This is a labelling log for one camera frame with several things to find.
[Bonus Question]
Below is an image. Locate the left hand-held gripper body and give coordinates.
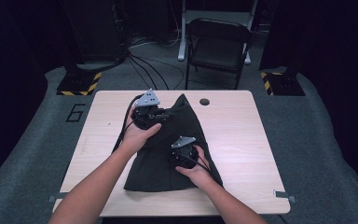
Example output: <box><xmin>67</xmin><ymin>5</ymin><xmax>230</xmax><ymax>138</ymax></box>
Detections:
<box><xmin>131</xmin><ymin>88</ymin><xmax>171</xmax><ymax>131</ymax></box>

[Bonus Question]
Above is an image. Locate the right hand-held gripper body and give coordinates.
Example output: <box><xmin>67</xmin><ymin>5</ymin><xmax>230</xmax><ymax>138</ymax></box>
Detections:
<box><xmin>168</xmin><ymin>135</ymin><xmax>200</xmax><ymax>170</ymax></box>

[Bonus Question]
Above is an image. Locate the dark grey pleated skirt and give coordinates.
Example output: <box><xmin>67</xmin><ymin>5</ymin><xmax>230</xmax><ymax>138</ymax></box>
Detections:
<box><xmin>123</xmin><ymin>92</ymin><xmax>224</xmax><ymax>192</ymax></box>

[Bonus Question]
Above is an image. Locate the person's right hand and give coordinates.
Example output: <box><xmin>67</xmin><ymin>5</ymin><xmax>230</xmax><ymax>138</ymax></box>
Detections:
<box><xmin>174</xmin><ymin>144</ymin><xmax>214</xmax><ymax>189</ymax></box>

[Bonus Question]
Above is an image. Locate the person's left hand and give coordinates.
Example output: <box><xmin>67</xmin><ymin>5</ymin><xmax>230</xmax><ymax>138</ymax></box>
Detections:
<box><xmin>117</xmin><ymin>105</ymin><xmax>163</xmax><ymax>157</ymax></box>

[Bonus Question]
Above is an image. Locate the black stand base striped edge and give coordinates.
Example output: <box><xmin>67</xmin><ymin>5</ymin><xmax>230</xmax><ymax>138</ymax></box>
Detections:
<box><xmin>56</xmin><ymin>71</ymin><xmax>103</xmax><ymax>97</ymax></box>
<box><xmin>259</xmin><ymin>71</ymin><xmax>306</xmax><ymax>97</ymax></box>

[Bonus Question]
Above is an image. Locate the black folding chair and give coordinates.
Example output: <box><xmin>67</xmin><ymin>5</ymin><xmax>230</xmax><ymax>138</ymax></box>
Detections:
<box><xmin>185</xmin><ymin>18</ymin><xmax>255</xmax><ymax>91</ymax></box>

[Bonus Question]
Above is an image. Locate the black equipment cabinet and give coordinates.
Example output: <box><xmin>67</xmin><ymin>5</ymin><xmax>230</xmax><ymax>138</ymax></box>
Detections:
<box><xmin>62</xmin><ymin>0</ymin><xmax>129</xmax><ymax>63</ymax></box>

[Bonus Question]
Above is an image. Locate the grey table edge clamp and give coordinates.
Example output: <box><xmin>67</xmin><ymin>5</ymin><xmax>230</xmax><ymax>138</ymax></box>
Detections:
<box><xmin>273</xmin><ymin>189</ymin><xmax>297</xmax><ymax>203</ymax></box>
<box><xmin>48</xmin><ymin>191</ymin><xmax>71</xmax><ymax>203</ymax></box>

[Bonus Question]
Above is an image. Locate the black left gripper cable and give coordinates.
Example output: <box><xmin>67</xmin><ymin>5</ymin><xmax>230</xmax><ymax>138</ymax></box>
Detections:
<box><xmin>111</xmin><ymin>92</ymin><xmax>145</xmax><ymax>154</ymax></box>

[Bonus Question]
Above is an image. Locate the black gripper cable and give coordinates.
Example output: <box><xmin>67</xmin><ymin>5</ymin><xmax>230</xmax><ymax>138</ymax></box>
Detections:
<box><xmin>183</xmin><ymin>152</ymin><xmax>225</xmax><ymax>189</ymax></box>
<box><xmin>111</xmin><ymin>92</ymin><xmax>145</xmax><ymax>154</ymax></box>

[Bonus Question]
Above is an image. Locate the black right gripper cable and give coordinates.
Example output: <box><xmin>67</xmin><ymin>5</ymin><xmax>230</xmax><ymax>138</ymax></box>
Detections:
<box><xmin>183</xmin><ymin>152</ymin><xmax>225</xmax><ymax>189</ymax></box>

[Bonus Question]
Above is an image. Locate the black floor cable bundle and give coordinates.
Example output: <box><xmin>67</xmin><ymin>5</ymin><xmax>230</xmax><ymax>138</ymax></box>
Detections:
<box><xmin>127</xmin><ymin>31</ymin><xmax>186</xmax><ymax>91</ymax></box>

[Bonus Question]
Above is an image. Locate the white desk frame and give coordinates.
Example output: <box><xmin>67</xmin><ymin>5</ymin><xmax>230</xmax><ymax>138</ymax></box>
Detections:
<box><xmin>177</xmin><ymin>0</ymin><xmax>259</xmax><ymax>65</ymax></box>

